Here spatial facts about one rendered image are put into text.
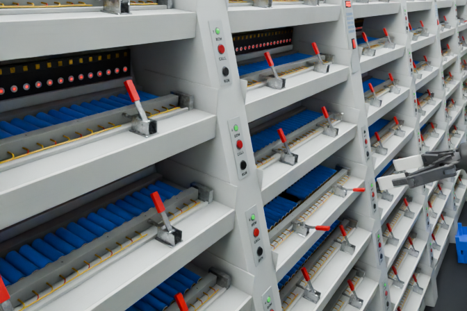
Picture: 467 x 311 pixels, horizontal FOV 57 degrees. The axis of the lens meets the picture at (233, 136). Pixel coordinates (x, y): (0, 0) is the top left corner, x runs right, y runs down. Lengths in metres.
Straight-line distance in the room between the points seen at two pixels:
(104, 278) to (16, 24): 0.37
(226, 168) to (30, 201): 0.38
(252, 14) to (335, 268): 0.78
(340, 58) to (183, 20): 0.75
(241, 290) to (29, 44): 0.62
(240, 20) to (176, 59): 0.17
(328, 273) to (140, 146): 0.81
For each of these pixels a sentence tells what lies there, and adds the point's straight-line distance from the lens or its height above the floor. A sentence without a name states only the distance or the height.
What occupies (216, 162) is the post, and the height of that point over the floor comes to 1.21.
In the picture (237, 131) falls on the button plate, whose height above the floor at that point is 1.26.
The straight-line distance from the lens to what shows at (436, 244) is 2.65.
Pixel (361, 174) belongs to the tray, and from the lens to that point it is 1.48.
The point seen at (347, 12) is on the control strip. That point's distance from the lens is 1.44.
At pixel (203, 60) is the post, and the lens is 0.80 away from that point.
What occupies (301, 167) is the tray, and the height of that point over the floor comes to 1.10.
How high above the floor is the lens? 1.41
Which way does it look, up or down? 11 degrees down
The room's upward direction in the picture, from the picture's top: 11 degrees counter-clockwise
